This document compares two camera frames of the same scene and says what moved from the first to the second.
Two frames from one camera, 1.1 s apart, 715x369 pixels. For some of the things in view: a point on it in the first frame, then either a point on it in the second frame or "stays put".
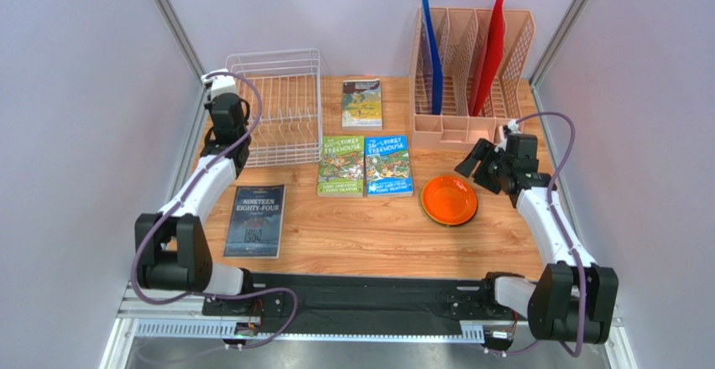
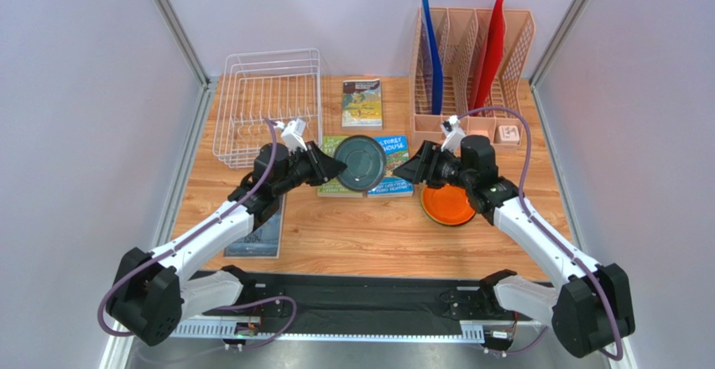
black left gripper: (246, 122) → (326, 166)
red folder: (490, 58) stays put
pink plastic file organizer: (458, 33) stays put
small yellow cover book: (362, 105) stays put
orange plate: (449, 200) stays put
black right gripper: (493, 165) → (428, 163)
